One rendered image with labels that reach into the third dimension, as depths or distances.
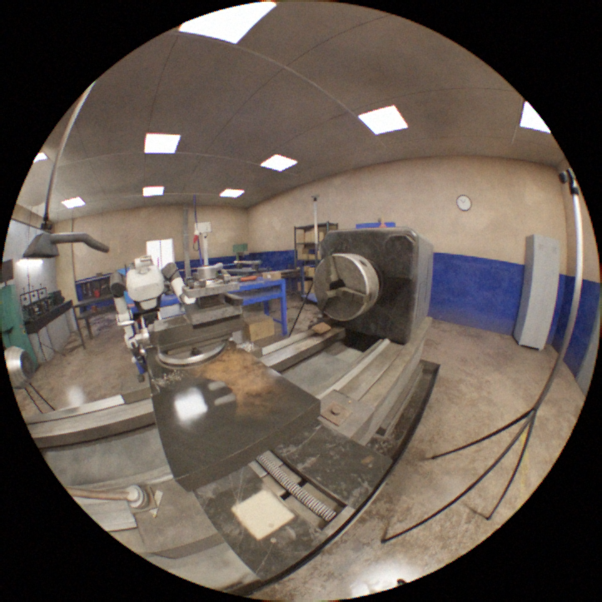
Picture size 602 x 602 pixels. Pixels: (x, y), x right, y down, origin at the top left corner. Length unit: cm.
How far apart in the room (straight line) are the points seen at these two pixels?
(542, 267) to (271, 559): 401
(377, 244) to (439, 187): 358
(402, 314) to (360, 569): 128
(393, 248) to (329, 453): 68
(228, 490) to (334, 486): 17
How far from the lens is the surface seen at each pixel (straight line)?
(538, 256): 390
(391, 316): 86
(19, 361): 54
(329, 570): 123
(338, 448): 40
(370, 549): 125
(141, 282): 140
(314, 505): 35
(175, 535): 39
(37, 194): 406
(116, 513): 52
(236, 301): 59
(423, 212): 423
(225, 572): 86
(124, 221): 772
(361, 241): 88
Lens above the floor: 122
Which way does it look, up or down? 14 degrees down
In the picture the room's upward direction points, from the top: 1 degrees counter-clockwise
